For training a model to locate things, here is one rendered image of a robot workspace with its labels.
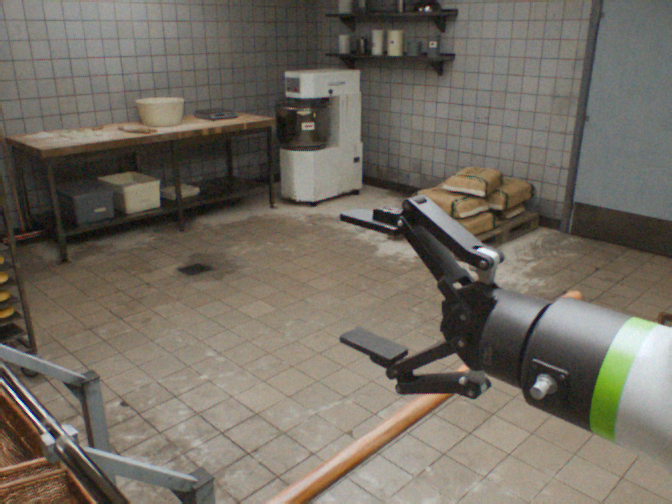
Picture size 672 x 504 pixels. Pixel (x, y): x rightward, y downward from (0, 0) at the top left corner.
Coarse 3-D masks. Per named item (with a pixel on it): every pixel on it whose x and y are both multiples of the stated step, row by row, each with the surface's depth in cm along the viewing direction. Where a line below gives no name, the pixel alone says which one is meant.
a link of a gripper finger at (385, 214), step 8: (416, 200) 53; (424, 200) 53; (376, 208) 56; (384, 208) 56; (392, 208) 56; (376, 216) 56; (384, 216) 55; (392, 216) 55; (400, 216) 54; (408, 216) 53; (392, 224) 55
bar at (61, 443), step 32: (0, 352) 125; (0, 384) 101; (64, 384) 138; (96, 384) 142; (32, 416) 92; (96, 416) 144; (64, 448) 84; (96, 448) 146; (96, 480) 78; (160, 480) 103; (192, 480) 108
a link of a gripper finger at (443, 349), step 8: (464, 336) 51; (440, 344) 54; (448, 344) 53; (456, 344) 52; (464, 344) 51; (424, 352) 56; (432, 352) 55; (440, 352) 54; (448, 352) 53; (456, 352) 52; (408, 360) 57; (416, 360) 57; (424, 360) 56; (432, 360) 55; (392, 368) 59; (400, 368) 58; (408, 368) 58; (416, 368) 57; (392, 376) 59
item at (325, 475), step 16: (464, 368) 98; (416, 400) 90; (432, 400) 91; (400, 416) 86; (416, 416) 88; (368, 432) 83; (384, 432) 83; (400, 432) 85; (352, 448) 79; (368, 448) 80; (320, 464) 77; (336, 464) 77; (352, 464) 78; (304, 480) 74; (320, 480) 74; (336, 480) 76; (288, 496) 71; (304, 496) 72
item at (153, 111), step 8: (144, 104) 521; (152, 104) 519; (160, 104) 520; (168, 104) 523; (176, 104) 529; (144, 112) 525; (152, 112) 523; (160, 112) 523; (168, 112) 526; (176, 112) 532; (144, 120) 531; (152, 120) 527; (160, 120) 527; (168, 120) 529; (176, 120) 536
